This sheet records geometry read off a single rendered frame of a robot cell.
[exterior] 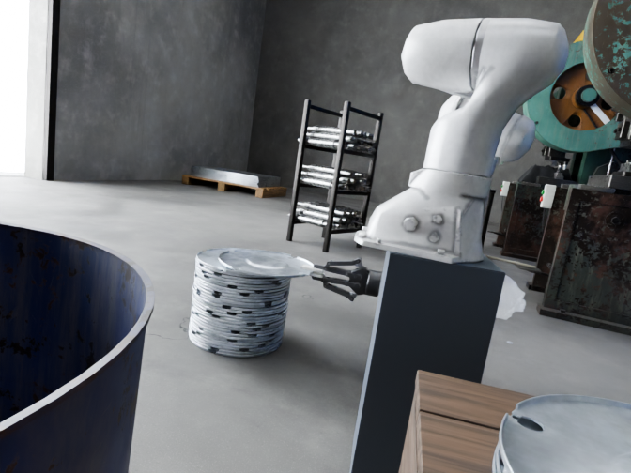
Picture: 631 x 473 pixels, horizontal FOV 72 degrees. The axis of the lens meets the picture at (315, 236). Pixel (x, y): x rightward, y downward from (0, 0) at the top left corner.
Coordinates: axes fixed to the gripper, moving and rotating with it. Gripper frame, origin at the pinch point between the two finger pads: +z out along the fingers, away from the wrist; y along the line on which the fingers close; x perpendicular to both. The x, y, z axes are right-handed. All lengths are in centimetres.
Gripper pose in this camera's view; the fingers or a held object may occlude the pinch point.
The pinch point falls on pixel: (312, 270)
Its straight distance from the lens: 129.4
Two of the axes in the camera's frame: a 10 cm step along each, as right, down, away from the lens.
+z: -9.7, -1.8, 1.8
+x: -2.1, 1.4, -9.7
